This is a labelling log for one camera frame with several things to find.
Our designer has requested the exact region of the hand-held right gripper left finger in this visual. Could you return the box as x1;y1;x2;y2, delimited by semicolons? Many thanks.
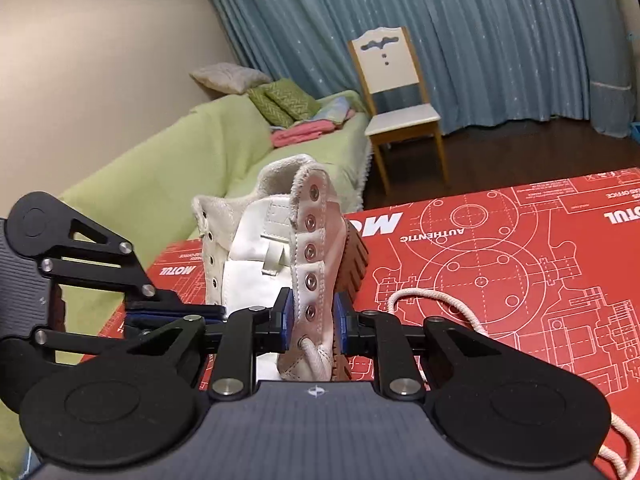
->
127;287;293;402

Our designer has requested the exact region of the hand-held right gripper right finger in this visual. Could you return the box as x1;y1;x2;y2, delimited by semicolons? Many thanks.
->
336;292;501;402

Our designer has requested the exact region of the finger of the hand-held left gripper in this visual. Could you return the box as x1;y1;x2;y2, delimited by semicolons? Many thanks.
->
32;317;188;357
41;210;188;318

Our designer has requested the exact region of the white shoelace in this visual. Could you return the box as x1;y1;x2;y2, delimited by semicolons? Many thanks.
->
297;287;640;480

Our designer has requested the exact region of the white platform shoe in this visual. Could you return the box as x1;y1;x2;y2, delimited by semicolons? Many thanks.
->
192;155;371;383

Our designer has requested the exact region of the green covered sofa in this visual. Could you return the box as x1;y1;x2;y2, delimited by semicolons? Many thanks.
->
0;91;373;480

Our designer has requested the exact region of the pink folded cloth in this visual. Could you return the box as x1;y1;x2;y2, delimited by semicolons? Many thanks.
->
270;120;341;148

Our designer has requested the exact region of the red printed cardboard sheet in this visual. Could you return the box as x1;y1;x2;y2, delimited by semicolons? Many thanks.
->
80;167;640;480

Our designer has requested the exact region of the pastel folded blanket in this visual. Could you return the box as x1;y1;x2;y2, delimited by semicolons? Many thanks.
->
310;97;368;123

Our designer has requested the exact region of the green patterned pillow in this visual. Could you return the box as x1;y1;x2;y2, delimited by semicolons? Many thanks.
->
262;78;321;118
246;87;296;127

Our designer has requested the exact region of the grey pillow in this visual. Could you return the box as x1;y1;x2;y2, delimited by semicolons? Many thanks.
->
190;62;273;95

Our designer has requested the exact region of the white wooden chair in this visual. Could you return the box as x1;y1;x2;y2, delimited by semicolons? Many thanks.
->
348;26;449;195

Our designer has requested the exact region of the blue curtain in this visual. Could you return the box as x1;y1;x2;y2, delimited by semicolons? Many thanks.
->
197;0;596;136

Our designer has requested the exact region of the blue covered standing air conditioner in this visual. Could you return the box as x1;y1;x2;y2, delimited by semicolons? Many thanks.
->
557;0;636;138

